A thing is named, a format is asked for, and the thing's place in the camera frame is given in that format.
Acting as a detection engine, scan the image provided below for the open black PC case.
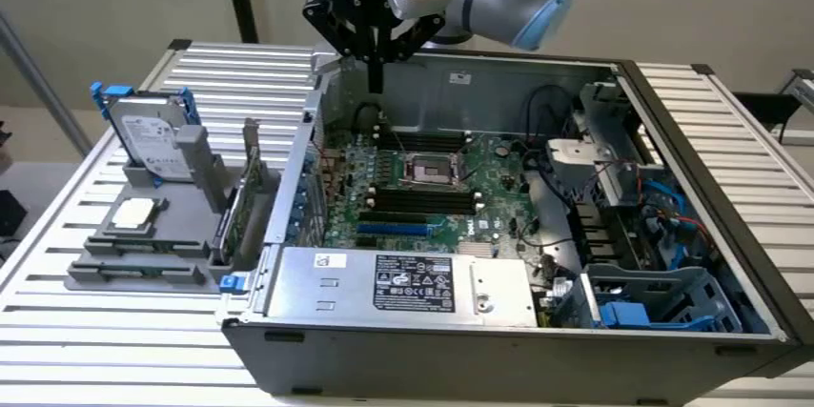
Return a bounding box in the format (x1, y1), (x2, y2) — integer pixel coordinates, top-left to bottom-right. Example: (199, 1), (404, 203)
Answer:
(219, 42), (814, 399)

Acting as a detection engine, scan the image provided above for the silver power supply unit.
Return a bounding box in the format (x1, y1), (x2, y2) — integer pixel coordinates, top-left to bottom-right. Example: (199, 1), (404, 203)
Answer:
(261, 246), (543, 330)

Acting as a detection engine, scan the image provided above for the grey equipment frame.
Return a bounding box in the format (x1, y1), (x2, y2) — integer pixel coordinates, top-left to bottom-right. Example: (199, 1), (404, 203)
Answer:
(730, 67), (814, 147)

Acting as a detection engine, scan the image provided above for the green graphics card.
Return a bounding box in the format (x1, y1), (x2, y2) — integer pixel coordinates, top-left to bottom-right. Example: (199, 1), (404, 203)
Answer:
(212, 115), (269, 268)

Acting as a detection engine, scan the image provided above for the green RAM stick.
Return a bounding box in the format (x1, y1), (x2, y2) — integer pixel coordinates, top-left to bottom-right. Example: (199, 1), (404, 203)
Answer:
(105, 237), (205, 254)
(93, 262), (200, 280)

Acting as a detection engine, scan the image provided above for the hard disk blue carrier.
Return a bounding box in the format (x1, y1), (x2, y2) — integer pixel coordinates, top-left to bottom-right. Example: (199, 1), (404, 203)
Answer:
(91, 82), (205, 185)

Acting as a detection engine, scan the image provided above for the blue disk bay latch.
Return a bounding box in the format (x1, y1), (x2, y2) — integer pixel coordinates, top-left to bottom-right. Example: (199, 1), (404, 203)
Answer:
(599, 300), (651, 330)

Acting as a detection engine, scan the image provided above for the grey plastic disk bay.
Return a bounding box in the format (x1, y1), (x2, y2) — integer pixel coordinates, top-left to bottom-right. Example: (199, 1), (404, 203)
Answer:
(579, 262), (746, 333)

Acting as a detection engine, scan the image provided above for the silver CPU chip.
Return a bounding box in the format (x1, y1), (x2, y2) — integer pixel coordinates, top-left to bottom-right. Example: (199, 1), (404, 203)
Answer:
(109, 196), (159, 228)

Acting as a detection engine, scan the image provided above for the CPU socket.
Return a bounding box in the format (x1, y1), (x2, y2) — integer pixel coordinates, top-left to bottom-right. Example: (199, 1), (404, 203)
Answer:
(396, 152), (464, 190)

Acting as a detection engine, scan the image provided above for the green motherboard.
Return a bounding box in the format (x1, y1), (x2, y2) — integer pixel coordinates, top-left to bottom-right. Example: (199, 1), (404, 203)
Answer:
(320, 132), (543, 261)

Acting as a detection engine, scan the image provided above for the red wire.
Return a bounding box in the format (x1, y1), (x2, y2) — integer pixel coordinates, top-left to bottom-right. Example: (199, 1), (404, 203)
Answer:
(676, 216), (708, 238)

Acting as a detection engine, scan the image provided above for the blue expansion slot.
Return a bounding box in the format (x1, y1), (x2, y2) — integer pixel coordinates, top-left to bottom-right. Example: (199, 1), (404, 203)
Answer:
(355, 222), (428, 237)

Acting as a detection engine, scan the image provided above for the grey metal drive cage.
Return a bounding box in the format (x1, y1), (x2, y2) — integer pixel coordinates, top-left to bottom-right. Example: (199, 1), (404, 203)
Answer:
(544, 81), (664, 209)

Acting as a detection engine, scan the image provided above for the black RAM slot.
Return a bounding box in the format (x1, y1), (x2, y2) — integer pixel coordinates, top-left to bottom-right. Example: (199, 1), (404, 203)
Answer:
(366, 185), (484, 196)
(380, 129), (471, 138)
(380, 134), (471, 144)
(380, 145), (468, 154)
(366, 198), (484, 210)
(366, 205), (484, 216)
(380, 140), (470, 149)
(366, 192), (484, 203)

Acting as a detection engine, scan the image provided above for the grey slanted metal pole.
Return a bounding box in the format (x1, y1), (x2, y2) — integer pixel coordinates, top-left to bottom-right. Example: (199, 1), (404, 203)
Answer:
(0, 10), (95, 156)

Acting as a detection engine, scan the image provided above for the grey parts rack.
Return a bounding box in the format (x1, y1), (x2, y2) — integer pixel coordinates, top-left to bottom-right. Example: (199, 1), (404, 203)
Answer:
(63, 124), (283, 292)

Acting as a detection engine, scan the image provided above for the blue case latch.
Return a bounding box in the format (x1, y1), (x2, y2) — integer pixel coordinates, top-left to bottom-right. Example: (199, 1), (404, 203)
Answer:
(217, 272), (248, 295)

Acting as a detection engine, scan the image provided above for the black box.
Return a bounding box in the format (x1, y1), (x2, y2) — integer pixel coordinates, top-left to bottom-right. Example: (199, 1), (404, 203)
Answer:
(0, 189), (31, 237)

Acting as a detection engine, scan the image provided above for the blue wire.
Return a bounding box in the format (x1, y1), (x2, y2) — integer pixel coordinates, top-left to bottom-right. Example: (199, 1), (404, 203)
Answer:
(638, 177), (692, 275)

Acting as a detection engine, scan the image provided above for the black expansion slot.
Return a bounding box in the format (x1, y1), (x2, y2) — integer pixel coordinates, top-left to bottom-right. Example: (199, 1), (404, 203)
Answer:
(358, 210), (428, 226)

